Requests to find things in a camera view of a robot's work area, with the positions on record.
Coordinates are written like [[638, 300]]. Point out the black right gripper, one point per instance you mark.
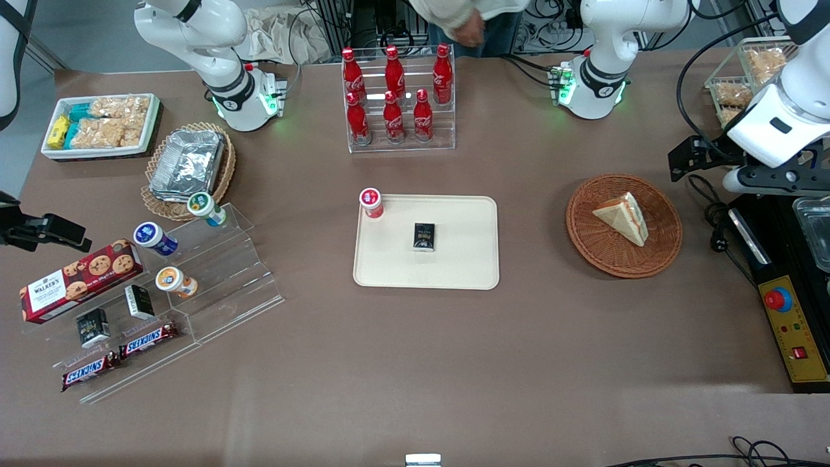
[[19, 228]]

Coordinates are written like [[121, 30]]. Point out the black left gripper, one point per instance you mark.
[[712, 154]]

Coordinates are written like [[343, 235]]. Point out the triangle sandwich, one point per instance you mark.
[[626, 217]]

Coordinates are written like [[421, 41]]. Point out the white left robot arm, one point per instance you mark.
[[603, 39]]

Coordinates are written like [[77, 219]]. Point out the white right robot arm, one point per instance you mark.
[[214, 58]]

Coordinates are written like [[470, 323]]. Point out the white rectangular snack tray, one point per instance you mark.
[[97, 154]]

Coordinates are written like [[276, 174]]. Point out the brown round wicker basket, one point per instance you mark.
[[603, 250]]

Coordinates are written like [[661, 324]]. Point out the tan flat wicker basket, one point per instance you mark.
[[229, 170]]

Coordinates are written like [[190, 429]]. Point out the beige plastic tray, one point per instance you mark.
[[467, 259]]

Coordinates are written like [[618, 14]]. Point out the person's bare hand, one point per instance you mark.
[[468, 29]]

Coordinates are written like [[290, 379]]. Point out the red Walkers cookie box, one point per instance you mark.
[[71, 287]]

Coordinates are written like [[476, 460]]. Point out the clear rice cracker bag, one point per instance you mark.
[[729, 117], [765, 65], [733, 95], [104, 133], [120, 107]]

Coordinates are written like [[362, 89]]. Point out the blue cap yogurt bottle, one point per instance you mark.
[[148, 234]]

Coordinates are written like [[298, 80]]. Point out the black tissue pack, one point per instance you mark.
[[425, 237], [139, 302], [93, 328]]

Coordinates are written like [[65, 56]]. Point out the teal snack packet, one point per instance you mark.
[[71, 135], [79, 112]]

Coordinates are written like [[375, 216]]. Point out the yellow snack packet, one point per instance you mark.
[[58, 131]]

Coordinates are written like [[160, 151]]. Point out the orange cap yogurt bottle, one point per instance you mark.
[[169, 279]]

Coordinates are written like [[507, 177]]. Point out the black equipment base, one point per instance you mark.
[[778, 246]]

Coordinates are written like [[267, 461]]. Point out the Snickers chocolate bar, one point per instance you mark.
[[148, 340], [89, 371]]

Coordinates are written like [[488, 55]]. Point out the green cap yogurt bottle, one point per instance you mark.
[[201, 205]]

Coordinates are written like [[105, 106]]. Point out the stack of foil trays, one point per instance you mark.
[[188, 162]]

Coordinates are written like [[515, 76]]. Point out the clear plastic container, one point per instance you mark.
[[816, 233]]

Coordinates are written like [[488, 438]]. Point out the clear acrylic step stand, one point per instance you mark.
[[227, 272]]

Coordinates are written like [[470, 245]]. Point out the yellow emergency stop control box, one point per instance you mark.
[[794, 331]]

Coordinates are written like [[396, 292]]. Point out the person in beige sweater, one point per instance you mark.
[[502, 13]]

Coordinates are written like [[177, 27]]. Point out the red cola bottle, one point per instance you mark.
[[395, 71], [442, 74], [393, 122], [352, 72], [423, 120], [358, 123]]

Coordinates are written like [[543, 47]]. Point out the clear acrylic bottle rack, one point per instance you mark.
[[402, 148]]

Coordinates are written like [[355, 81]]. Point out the crumpled beige cloth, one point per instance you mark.
[[285, 35]]

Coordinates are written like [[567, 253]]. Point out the red cap yogurt bottle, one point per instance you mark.
[[370, 198]]

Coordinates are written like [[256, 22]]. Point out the small silver metal block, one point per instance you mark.
[[423, 460]]

